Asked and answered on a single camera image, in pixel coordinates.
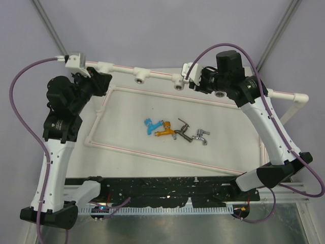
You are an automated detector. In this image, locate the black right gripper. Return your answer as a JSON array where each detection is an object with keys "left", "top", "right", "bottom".
[{"left": 188, "top": 68, "right": 228, "bottom": 95}]

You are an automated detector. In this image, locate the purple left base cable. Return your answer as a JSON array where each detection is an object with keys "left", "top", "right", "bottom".
[{"left": 88, "top": 196, "right": 132, "bottom": 220}]

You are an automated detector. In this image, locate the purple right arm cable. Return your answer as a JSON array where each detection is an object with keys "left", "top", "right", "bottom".
[{"left": 185, "top": 43, "right": 325, "bottom": 198}]

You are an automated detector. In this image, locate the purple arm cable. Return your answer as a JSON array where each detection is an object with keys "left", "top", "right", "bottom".
[
  {"left": 185, "top": 43, "right": 325, "bottom": 198},
  {"left": 9, "top": 57, "right": 69, "bottom": 244}
]

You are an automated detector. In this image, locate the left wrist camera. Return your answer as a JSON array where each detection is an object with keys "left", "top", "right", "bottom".
[{"left": 56, "top": 52, "right": 86, "bottom": 73}]

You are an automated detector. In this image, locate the chrome metal faucet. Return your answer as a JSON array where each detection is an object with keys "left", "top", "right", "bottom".
[{"left": 192, "top": 129, "right": 210, "bottom": 146}]

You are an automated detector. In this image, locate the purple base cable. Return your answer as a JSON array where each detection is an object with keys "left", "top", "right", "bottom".
[
  {"left": 88, "top": 196, "right": 132, "bottom": 220},
  {"left": 232, "top": 188, "right": 277, "bottom": 224}
]

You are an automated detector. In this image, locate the grey metal faucet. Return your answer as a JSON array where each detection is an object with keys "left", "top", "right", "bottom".
[{"left": 174, "top": 118, "right": 192, "bottom": 143}]

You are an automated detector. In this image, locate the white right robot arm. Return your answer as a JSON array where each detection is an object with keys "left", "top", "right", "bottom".
[{"left": 182, "top": 50, "right": 313, "bottom": 200}]

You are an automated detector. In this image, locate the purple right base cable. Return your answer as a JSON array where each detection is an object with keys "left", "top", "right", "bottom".
[{"left": 232, "top": 188, "right": 277, "bottom": 224}]

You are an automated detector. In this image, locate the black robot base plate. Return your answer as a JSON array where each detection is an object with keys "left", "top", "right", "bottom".
[{"left": 63, "top": 174, "right": 262, "bottom": 207}]

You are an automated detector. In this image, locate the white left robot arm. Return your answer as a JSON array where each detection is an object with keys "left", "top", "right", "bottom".
[{"left": 20, "top": 67, "right": 112, "bottom": 230}]

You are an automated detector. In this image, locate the orange plastic faucet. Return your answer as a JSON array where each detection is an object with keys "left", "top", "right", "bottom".
[{"left": 154, "top": 121, "right": 177, "bottom": 140}]

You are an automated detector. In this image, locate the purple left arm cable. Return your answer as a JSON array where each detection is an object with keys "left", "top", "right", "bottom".
[{"left": 9, "top": 57, "right": 69, "bottom": 244}]

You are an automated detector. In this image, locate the white PVC pipe frame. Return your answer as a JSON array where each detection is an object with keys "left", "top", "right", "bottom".
[{"left": 82, "top": 59, "right": 310, "bottom": 178}]

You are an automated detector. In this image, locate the blue plastic faucet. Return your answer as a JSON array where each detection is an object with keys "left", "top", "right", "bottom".
[{"left": 144, "top": 118, "right": 163, "bottom": 135}]

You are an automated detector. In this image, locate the white slotted cable duct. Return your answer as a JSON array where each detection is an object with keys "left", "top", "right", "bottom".
[{"left": 76, "top": 205, "right": 234, "bottom": 216}]

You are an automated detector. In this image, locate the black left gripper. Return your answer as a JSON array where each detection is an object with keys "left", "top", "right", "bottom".
[{"left": 70, "top": 66, "right": 112, "bottom": 113}]

